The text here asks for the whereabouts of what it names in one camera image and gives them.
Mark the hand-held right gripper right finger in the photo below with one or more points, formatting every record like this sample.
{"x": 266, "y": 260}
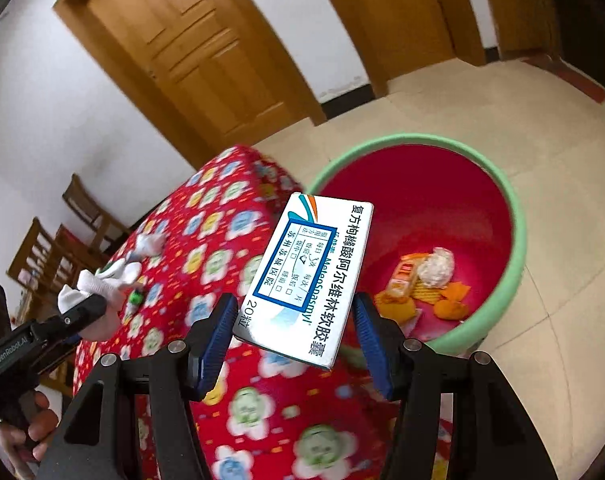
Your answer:
{"x": 377, "y": 350}

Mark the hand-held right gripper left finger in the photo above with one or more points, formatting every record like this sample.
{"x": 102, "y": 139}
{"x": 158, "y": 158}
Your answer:
{"x": 217, "y": 345}

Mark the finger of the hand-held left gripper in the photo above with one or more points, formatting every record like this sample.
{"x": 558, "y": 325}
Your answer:
{"x": 85, "y": 312}

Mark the twisted white tissue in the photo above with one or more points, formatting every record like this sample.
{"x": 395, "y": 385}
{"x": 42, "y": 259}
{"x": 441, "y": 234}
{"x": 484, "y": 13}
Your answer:
{"x": 97, "y": 282}

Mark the orange wrapper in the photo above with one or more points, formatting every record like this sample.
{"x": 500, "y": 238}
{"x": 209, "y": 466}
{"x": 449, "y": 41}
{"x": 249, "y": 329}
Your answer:
{"x": 452, "y": 305}
{"x": 395, "y": 307}

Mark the orange snack packet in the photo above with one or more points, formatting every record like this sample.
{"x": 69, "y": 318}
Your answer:
{"x": 401, "y": 280}

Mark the yellow foam fruit net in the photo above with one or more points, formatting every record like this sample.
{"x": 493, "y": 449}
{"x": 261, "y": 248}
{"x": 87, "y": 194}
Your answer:
{"x": 427, "y": 294}

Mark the white paper ball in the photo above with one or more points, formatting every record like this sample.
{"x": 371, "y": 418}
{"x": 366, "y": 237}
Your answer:
{"x": 436, "y": 267}

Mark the white and blue medicine box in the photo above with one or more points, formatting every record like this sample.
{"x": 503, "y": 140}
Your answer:
{"x": 307, "y": 270}

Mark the red basin with green rim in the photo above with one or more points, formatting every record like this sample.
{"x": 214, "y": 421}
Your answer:
{"x": 432, "y": 200}

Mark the person's left hand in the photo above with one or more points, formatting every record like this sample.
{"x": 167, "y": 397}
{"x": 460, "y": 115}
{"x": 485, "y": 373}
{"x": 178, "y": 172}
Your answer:
{"x": 42, "y": 420}

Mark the green pumpkin-shaped container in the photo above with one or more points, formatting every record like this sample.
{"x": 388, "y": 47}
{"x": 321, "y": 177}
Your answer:
{"x": 135, "y": 299}

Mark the tall wooden dining chair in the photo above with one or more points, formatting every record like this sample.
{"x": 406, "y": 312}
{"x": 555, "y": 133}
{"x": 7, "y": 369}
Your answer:
{"x": 37, "y": 255}

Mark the crumpled patterned white paper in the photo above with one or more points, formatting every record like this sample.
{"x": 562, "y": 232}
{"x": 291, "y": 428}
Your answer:
{"x": 150, "y": 244}

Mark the red smiley flower tablecloth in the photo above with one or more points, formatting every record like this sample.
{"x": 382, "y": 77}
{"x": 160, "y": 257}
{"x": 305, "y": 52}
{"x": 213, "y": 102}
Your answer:
{"x": 202, "y": 240}

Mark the wooden panel door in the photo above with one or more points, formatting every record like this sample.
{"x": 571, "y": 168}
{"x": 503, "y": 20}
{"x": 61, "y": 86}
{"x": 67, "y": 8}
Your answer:
{"x": 182, "y": 50}

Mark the red doormat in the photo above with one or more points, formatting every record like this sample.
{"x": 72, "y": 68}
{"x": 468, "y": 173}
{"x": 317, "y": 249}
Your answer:
{"x": 572, "y": 77}

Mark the wooden chair by wall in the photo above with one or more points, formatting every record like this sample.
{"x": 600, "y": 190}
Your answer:
{"x": 90, "y": 210}

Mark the dark wooden door frame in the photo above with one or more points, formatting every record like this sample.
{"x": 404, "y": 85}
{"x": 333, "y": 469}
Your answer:
{"x": 527, "y": 5}

